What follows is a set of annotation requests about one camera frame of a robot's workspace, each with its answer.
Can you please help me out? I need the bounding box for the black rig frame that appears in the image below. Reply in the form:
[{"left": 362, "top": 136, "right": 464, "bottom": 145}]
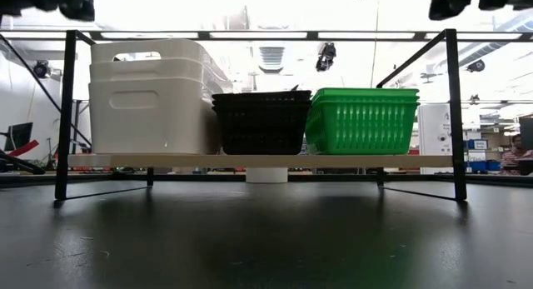
[{"left": 0, "top": 172, "right": 533, "bottom": 184}]

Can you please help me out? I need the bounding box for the blue storage crate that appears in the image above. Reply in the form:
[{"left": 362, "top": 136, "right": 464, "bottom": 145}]
[{"left": 466, "top": 159, "right": 501, "bottom": 173}]

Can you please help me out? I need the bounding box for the black computer monitor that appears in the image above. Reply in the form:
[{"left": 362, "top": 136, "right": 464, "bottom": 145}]
[
  {"left": 518, "top": 116, "right": 533, "bottom": 151},
  {"left": 2, "top": 121, "right": 34, "bottom": 152}
]

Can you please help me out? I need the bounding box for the black ceiling-mounted camera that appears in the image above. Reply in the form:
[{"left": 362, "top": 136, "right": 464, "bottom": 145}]
[
  {"left": 31, "top": 59, "right": 52, "bottom": 80},
  {"left": 315, "top": 42, "right": 337, "bottom": 73},
  {"left": 466, "top": 57, "right": 486, "bottom": 73}
]

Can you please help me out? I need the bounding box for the black slotted plastic basket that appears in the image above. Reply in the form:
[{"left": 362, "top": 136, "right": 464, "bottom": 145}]
[
  {"left": 211, "top": 90, "right": 313, "bottom": 101},
  {"left": 212, "top": 96, "right": 312, "bottom": 107},
  {"left": 212, "top": 102, "right": 312, "bottom": 156}
]

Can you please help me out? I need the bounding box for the overhead light bar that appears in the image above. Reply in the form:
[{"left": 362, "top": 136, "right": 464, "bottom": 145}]
[{"left": 0, "top": 29, "right": 533, "bottom": 42}]

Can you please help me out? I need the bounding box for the white floor-standing device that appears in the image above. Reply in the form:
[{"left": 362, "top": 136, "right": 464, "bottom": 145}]
[{"left": 416, "top": 103, "right": 456, "bottom": 176}]

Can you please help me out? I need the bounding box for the black table mat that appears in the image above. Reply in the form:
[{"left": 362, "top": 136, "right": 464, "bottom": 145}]
[{"left": 0, "top": 181, "right": 533, "bottom": 289}]

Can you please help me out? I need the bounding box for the red object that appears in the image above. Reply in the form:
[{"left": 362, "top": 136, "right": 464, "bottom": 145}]
[{"left": 7, "top": 139, "right": 41, "bottom": 157}]

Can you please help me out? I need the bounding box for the wooden shelf black frame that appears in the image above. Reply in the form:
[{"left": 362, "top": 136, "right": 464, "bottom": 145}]
[{"left": 53, "top": 28, "right": 468, "bottom": 202}]

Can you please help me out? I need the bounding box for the person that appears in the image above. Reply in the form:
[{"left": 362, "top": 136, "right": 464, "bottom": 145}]
[{"left": 498, "top": 133, "right": 533, "bottom": 176}]

